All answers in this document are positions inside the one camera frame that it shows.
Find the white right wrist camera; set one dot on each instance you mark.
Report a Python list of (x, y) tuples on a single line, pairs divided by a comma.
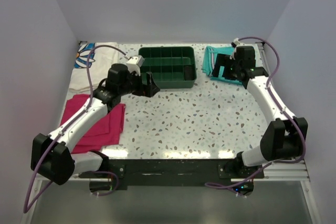
[(235, 43)]

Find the folded teal shorts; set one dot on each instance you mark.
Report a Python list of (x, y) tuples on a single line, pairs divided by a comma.
[(209, 61)]

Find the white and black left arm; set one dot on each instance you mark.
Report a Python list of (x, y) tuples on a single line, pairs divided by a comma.
[(52, 155)]

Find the folded pink cloth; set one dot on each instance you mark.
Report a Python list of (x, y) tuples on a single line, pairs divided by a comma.
[(105, 132)]

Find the green plastic divided tray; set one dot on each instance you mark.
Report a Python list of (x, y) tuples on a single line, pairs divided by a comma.
[(167, 66)]

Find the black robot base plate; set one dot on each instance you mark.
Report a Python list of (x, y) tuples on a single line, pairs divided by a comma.
[(176, 172)]

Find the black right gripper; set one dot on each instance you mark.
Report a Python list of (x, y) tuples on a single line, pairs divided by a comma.
[(223, 60)]

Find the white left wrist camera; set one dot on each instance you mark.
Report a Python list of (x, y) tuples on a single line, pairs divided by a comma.
[(134, 64)]

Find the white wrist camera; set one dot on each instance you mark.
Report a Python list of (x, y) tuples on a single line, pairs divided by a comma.
[(235, 43), (134, 64)]

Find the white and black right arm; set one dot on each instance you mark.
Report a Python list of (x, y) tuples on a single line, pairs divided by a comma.
[(285, 136)]

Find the black striped underwear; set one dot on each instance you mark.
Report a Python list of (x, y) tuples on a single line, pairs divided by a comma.
[(188, 73)]

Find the aluminium frame rail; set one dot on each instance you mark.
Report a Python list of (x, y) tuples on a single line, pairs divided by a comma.
[(287, 172)]

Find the cream daisy print shirt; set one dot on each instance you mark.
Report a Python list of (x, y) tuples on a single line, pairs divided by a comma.
[(99, 63)]

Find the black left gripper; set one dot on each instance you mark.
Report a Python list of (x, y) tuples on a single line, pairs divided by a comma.
[(146, 91)]

